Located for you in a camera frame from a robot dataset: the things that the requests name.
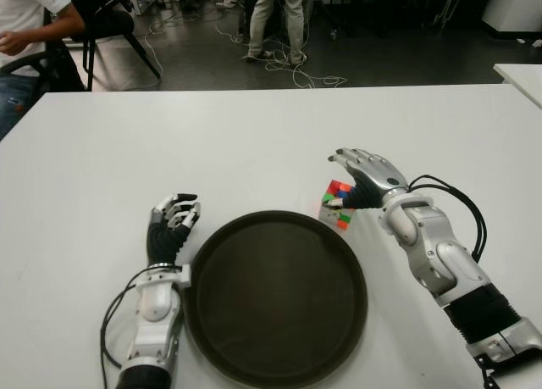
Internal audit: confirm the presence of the white cable by chair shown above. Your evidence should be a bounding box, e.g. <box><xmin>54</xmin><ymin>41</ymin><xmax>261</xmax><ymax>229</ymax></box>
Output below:
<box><xmin>135</xmin><ymin>24</ymin><xmax>165</xmax><ymax>70</ymax></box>

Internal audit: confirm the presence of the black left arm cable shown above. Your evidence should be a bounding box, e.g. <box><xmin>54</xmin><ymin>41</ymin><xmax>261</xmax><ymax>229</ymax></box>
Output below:
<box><xmin>99</xmin><ymin>266</ymin><xmax>170</xmax><ymax>389</ymax></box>

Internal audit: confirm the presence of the black office chair armrest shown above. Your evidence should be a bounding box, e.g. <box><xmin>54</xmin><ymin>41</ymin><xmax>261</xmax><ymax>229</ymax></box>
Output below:
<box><xmin>0</xmin><ymin>36</ymin><xmax>88</xmax><ymax>93</ymax></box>

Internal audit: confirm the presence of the folded metal stand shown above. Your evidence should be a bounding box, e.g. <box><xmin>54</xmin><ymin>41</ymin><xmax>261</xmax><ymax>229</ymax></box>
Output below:
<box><xmin>431</xmin><ymin>0</ymin><xmax>461</xmax><ymax>32</ymax></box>

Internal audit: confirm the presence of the round dark brown plate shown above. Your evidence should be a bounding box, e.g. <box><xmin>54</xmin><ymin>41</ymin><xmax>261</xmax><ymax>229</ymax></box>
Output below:
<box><xmin>190</xmin><ymin>209</ymin><xmax>368</xmax><ymax>385</ymax></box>

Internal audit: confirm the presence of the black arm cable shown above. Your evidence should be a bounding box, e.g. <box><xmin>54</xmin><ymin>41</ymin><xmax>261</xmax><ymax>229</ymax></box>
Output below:
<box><xmin>406</xmin><ymin>175</ymin><xmax>488</xmax><ymax>263</ymax></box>
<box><xmin>99</xmin><ymin>266</ymin><xmax>170</xmax><ymax>389</ymax></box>

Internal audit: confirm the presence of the seated person white polo shirt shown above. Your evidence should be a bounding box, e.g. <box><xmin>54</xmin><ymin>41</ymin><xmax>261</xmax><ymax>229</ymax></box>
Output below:
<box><xmin>0</xmin><ymin>0</ymin><xmax>88</xmax><ymax>140</ymax></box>

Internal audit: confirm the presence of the white side table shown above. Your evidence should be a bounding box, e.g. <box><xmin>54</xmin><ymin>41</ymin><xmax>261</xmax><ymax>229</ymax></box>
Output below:
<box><xmin>493</xmin><ymin>62</ymin><xmax>542</xmax><ymax>110</ymax></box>

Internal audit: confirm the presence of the person in grey trousers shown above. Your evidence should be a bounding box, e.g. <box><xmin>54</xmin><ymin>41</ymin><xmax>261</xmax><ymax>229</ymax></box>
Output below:
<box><xmin>242</xmin><ymin>0</ymin><xmax>317</xmax><ymax>66</ymax></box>

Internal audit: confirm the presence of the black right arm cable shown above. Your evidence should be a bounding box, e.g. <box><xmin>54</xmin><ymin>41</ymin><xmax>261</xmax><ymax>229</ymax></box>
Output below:
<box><xmin>406</xmin><ymin>175</ymin><xmax>488</xmax><ymax>263</ymax></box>

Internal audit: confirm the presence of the multicoloured Rubik's cube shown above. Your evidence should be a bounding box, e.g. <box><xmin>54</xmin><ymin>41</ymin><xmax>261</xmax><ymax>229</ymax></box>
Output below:
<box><xmin>318</xmin><ymin>179</ymin><xmax>355</xmax><ymax>231</ymax></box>

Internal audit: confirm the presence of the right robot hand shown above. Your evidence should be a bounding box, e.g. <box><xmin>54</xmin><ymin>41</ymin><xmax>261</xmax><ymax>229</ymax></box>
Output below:
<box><xmin>324</xmin><ymin>147</ymin><xmax>410</xmax><ymax>211</ymax></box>

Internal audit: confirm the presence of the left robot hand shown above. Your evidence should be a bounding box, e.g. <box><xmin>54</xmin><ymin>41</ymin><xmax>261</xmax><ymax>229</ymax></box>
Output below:
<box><xmin>146</xmin><ymin>192</ymin><xmax>202</xmax><ymax>266</ymax></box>

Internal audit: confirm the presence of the white cabinet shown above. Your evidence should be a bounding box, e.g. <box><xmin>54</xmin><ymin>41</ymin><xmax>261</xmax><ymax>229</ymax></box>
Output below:
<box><xmin>480</xmin><ymin>0</ymin><xmax>542</xmax><ymax>38</ymax></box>

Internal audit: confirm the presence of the black chair with slanted legs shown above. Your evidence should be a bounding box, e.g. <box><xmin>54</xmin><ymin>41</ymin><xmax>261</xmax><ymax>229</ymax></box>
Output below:
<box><xmin>63</xmin><ymin>0</ymin><xmax>162</xmax><ymax>92</ymax></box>

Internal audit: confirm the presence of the tangled white floor cable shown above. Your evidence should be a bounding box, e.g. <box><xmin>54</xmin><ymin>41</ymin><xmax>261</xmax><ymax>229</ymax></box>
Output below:
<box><xmin>215</xmin><ymin>19</ymin><xmax>348</xmax><ymax>89</ymax></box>

